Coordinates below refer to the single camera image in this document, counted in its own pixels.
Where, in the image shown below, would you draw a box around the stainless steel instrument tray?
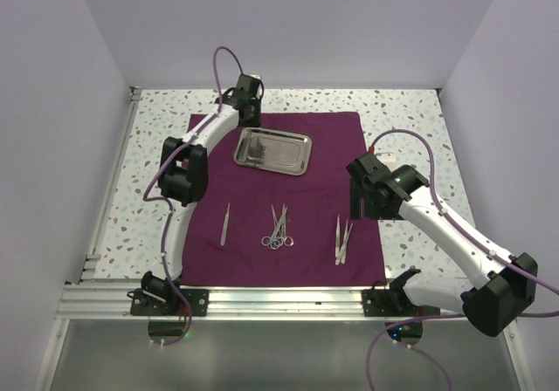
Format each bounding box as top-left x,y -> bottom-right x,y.
233,128 -> 313,176

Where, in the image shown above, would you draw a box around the steel tweezers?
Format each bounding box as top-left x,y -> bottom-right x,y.
341,221 -> 353,264
335,216 -> 349,265

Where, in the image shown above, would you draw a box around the purple surgical drape cloth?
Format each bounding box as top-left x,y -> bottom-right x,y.
182,112 -> 385,287

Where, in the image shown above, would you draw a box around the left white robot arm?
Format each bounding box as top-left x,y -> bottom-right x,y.
141,95 -> 261,315

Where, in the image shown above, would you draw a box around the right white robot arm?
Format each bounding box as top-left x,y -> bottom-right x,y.
347,159 -> 538,337

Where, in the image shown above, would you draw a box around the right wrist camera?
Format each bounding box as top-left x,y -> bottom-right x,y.
346,152 -> 392,188

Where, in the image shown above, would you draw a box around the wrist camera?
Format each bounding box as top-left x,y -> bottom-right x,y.
346,152 -> 392,188
234,73 -> 265,100

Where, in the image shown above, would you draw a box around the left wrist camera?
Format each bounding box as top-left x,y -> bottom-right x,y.
234,73 -> 265,100

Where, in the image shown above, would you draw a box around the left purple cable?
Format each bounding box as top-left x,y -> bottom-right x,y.
142,46 -> 245,346

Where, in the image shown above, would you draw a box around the purple cable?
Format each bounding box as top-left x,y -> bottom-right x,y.
364,129 -> 559,391
142,46 -> 245,346

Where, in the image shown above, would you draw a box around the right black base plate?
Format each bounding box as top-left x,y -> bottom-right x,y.
361,288 -> 440,317

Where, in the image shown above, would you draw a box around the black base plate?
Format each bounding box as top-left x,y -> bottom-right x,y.
127,288 -> 209,317
361,288 -> 440,317

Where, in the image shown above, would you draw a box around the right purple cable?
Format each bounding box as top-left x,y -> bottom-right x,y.
364,129 -> 559,391

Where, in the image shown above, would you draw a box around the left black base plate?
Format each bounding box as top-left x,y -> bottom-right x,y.
127,288 -> 209,317

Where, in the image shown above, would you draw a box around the aluminium left side rail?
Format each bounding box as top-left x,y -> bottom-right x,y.
79,86 -> 143,283

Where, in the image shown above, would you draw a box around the aluminium rail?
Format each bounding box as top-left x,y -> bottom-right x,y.
56,282 -> 516,322
79,86 -> 143,283

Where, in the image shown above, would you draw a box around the aluminium front rail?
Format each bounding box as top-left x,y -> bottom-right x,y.
56,282 -> 516,322

